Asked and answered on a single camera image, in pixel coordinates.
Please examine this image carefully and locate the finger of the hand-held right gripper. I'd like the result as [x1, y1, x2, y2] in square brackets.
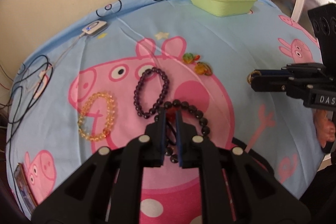
[252, 63, 326, 77]
[250, 75, 290, 92]

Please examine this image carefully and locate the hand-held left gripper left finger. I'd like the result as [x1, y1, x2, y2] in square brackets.
[31, 108, 167, 224]

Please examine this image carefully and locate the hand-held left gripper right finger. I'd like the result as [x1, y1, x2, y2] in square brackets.
[176, 111, 312, 224]

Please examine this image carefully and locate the small gold ring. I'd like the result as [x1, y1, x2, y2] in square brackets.
[246, 70, 261, 86]

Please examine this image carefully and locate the black round bracelet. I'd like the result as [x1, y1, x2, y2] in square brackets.
[154, 99, 211, 164]

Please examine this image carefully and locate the purple round bracelet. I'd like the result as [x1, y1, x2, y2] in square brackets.
[133, 67, 171, 119]

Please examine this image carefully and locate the yellow crystal bracelet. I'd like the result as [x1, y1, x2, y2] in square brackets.
[77, 92, 116, 142]

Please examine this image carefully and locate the amber glass charm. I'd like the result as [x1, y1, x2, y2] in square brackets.
[194, 62, 213, 76]

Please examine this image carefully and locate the green orange glass charm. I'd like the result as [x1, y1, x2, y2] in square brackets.
[183, 53, 201, 64]

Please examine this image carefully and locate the light green plastic tray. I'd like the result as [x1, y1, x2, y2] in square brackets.
[184, 0, 258, 17]

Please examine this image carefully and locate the person's right hand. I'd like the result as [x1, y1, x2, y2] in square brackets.
[314, 110, 336, 149]

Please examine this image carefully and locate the small white charger box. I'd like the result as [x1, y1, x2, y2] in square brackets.
[81, 21, 108, 38]

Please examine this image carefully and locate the smartphone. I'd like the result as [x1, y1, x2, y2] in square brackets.
[14, 162, 39, 208]

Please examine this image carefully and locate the white cable with connector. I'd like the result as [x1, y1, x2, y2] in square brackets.
[33, 31, 88, 98]

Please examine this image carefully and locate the black cable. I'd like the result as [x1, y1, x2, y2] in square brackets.
[5, 55, 55, 155]

